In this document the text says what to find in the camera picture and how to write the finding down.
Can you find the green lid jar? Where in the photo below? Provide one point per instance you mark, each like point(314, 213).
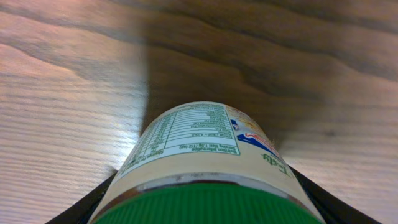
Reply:
point(205, 162)

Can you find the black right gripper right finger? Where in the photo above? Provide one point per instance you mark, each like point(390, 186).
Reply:
point(332, 209)

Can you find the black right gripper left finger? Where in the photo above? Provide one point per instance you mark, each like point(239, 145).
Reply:
point(80, 212)

